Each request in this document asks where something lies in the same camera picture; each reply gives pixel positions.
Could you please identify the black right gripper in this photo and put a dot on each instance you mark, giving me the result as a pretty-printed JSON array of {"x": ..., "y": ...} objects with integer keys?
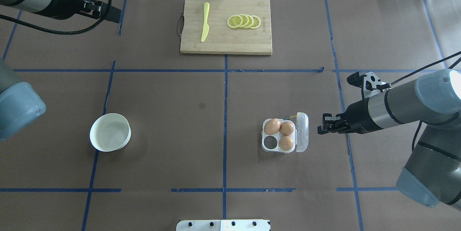
[{"x": 357, "y": 115}]

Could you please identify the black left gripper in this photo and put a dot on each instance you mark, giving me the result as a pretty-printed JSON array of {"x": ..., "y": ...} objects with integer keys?
[{"x": 65, "y": 1}]

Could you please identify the clear plastic egg box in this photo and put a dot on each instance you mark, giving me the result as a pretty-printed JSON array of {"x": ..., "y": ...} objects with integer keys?
[{"x": 270, "y": 143}]

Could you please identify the brown egg from bowl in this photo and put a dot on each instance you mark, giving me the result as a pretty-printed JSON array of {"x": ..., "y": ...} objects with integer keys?
[{"x": 272, "y": 126}]

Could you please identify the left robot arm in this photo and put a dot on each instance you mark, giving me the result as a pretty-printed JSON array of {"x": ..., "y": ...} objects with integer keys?
[{"x": 20, "y": 103}]

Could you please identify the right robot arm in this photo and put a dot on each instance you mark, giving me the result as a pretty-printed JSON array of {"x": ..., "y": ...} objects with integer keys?
[{"x": 432, "y": 173}]

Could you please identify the brown egg upper in box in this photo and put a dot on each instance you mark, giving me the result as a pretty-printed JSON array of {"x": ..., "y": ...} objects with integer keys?
[{"x": 287, "y": 128}]

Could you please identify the brown egg in box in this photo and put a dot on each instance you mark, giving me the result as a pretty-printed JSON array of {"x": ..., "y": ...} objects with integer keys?
[
  {"x": 287, "y": 128},
  {"x": 286, "y": 143}
]

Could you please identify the brown egg lower in box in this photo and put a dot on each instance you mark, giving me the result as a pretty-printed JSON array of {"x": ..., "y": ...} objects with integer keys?
[{"x": 286, "y": 143}]

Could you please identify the yellow plastic knife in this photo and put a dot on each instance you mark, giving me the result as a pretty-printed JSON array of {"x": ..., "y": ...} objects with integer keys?
[{"x": 205, "y": 26}]

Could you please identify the lemon slice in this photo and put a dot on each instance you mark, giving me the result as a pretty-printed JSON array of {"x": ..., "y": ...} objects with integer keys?
[
  {"x": 256, "y": 22},
  {"x": 235, "y": 21},
  {"x": 250, "y": 21},
  {"x": 244, "y": 20}
]

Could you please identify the white bowl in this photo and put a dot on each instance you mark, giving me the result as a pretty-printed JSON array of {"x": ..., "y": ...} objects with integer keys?
[{"x": 110, "y": 132}]

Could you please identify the bamboo cutting board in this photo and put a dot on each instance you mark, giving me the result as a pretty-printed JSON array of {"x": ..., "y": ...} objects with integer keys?
[{"x": 223, "y": 40}]

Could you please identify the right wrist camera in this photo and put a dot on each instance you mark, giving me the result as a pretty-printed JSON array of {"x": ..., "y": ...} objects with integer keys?
[{"x": 369, "y": 83}]

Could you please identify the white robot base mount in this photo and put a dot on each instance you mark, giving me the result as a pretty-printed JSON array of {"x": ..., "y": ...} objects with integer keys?
[{"x": 224, "y": 225}]

